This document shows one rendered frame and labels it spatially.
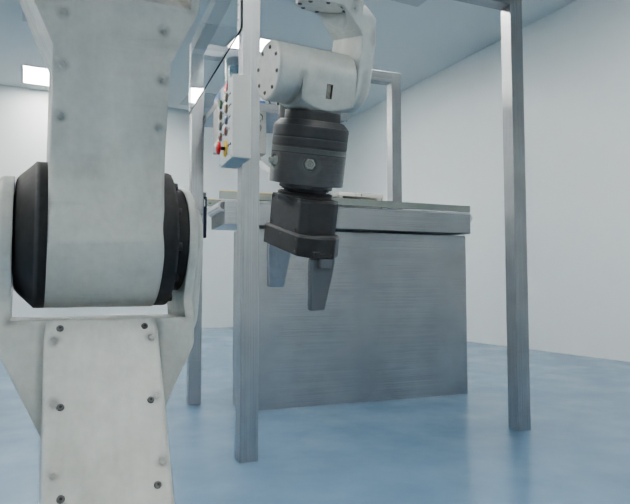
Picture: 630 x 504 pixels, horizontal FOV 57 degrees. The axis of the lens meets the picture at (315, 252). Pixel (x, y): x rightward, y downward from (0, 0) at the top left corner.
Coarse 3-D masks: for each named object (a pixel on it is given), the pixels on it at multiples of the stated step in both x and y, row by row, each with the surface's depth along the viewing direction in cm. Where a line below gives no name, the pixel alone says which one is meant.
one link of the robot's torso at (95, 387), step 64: (0, 192) 52; (0, 256) 52; (192, 256) 59; (0, 320) 52; (64, 320) 54; (128, 320) 57; (192, 320) 60; (64, 384) 51; (128, 384) 53; (64, 448) 48; (128, 448) 50
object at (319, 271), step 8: (312, 264) 65; (320, 264) 65; (328, 264) 65; (312, 272) 65; (320, 272) 66; (328, 272) 66; (312, 280) 65; (320, 280) 66; (328, 280) 66; (312, 288) 66; (320, 288) 66; (328, 288) 67; (312, 296) 66; (320, 296) 66; (312, 304) 66; (320, 304) 66
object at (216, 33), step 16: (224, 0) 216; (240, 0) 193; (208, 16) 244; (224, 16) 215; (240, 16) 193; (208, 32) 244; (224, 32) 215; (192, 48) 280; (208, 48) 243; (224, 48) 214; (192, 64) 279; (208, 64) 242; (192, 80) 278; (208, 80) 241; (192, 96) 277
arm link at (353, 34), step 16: (304, 0) 63; (320, 0) 63; (336, 0) 63; (352, 0) 64; (320, 16) 69; (336, 16) 68; (352, 16) 64; (368, 16) 65; (336, 32) 69; (352, 32) 66; (368, 32) 65; (336, 48) 70; (352, 48) 67; (368, 48) 66; (368, 64) 66; (368, 80) 67; (352, 112) 70
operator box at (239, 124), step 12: (228, 84) 183; (240, 84) 179; (240, 96) 179; (228, 108) 182; (240, 108) 178; (228, 120) 182; (240, 120) 178; (228, 132) 181; (240, 132) 178; (240, 144) 178; (228, 156) 181; (240, 156) 178
